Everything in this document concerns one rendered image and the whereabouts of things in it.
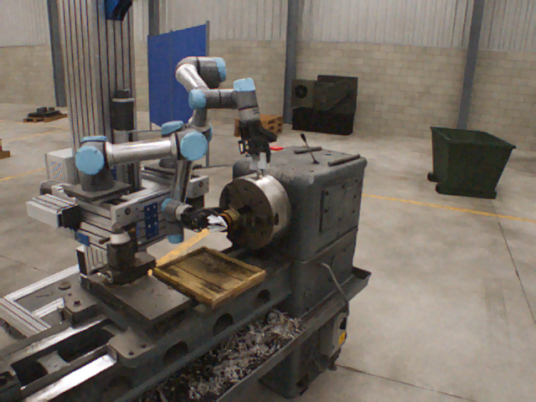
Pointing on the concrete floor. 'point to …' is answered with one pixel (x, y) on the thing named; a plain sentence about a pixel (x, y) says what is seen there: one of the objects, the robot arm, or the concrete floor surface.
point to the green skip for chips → (467, 162)
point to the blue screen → (159, 64)
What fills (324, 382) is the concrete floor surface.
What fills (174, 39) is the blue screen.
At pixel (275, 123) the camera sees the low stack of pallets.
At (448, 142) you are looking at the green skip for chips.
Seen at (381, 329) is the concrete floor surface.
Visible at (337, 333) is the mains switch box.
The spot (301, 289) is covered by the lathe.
